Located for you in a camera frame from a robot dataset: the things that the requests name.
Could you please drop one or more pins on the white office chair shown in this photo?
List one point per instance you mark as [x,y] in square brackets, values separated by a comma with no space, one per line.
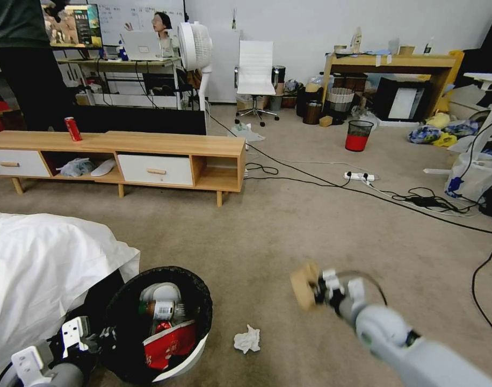
[256,68]

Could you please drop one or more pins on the white whiteboard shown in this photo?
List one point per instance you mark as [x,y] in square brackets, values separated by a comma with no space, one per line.
[121,16]

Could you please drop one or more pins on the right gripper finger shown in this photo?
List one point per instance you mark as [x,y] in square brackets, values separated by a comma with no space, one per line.
[316,282]
[319,299]

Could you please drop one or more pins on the wicker basket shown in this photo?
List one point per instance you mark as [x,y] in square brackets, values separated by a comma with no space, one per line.
[339,100]

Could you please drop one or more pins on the white bin with black bag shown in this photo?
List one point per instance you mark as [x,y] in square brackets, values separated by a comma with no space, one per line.
[125,294]

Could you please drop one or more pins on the white paper cup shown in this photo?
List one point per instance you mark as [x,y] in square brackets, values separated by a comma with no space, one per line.
[161,291]

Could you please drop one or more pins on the white and green plastic bag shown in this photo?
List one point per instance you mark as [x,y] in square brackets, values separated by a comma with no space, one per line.
[242,131]

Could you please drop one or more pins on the black screen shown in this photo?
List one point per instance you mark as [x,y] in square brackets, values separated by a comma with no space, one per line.
[489,44]

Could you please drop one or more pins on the white slipper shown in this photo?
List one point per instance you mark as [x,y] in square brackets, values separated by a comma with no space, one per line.
[103,167]

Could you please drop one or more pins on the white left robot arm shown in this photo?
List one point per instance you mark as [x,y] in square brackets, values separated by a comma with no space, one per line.
[48,369]

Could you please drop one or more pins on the white and blue plastic bag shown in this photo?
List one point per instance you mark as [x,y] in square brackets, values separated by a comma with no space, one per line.
[471,177]

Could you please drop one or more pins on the office desk with metal frame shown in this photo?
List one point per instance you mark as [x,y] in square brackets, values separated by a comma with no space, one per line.
[117,64]

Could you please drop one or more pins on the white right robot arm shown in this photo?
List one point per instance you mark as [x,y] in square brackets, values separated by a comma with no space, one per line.
[407,346]

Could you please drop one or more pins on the clear bottle with white label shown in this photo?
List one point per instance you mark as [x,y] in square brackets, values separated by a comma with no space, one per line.
[162,309]

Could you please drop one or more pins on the red snack bag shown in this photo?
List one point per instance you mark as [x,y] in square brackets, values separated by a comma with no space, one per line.
[169,346]

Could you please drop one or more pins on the white power strip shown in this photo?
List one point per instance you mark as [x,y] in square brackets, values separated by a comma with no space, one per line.
[359,176]

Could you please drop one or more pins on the red drink can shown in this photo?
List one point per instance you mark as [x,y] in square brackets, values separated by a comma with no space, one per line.
[73,129]

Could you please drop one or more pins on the pale wooden desk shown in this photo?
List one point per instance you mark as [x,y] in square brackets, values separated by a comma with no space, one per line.
[391,62]

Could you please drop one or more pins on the blue patterned bag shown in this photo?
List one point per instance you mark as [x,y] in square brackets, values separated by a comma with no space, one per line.
[425,134]

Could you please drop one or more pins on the black flat panel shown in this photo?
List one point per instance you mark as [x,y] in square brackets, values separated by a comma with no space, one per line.
[149,120]

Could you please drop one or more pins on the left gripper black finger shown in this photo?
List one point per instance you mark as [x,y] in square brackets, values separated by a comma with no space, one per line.
[109,334]

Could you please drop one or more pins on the computer monitor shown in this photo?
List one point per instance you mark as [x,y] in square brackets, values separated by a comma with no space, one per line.
[74,26]

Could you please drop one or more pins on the crumpled white tissue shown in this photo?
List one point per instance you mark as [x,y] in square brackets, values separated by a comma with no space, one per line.
[247,339]

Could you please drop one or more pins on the black framed white panel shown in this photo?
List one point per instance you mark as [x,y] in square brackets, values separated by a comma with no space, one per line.
[405,100]

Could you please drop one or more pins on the crumpled clear plastic bag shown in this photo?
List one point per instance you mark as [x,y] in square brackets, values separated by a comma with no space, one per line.
[74,167]

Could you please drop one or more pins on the seated person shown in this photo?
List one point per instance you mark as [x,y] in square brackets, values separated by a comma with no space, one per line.
[163,30]

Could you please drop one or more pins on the white cabinet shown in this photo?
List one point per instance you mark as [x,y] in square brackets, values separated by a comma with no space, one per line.
[224,64]

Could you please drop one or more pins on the crushed red can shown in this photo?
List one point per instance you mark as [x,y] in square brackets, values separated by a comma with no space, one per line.
[163,326]

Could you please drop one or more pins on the red and black mesh bin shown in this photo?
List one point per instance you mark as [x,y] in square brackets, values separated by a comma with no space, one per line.
[359,137]

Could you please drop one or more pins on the white laptop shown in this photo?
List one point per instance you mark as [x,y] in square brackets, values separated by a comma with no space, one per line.
[143,46]

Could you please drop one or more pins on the yellow cloth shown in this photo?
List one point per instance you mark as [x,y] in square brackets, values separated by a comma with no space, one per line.
[441,127]

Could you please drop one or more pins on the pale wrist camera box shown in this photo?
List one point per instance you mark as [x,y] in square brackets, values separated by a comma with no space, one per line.
[74,332]

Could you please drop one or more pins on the long wooden TV cabinet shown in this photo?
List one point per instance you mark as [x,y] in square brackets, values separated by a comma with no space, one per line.
[149,147]

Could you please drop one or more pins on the white bed sheet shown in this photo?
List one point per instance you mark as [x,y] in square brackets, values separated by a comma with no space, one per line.
[40,266]

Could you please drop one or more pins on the standing person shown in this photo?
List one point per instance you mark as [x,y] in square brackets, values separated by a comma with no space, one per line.
[24,64]

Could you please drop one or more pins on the brown cylindrical bin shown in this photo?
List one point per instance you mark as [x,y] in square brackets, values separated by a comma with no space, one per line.
[312,113]

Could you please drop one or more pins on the white standing fan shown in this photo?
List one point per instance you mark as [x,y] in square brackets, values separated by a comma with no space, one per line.
[195,42]

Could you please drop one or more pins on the white stand table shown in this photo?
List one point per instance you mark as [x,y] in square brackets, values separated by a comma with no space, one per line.
[489,92]

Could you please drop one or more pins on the reed diffuser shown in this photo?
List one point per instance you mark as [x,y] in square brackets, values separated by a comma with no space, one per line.
[233,19]

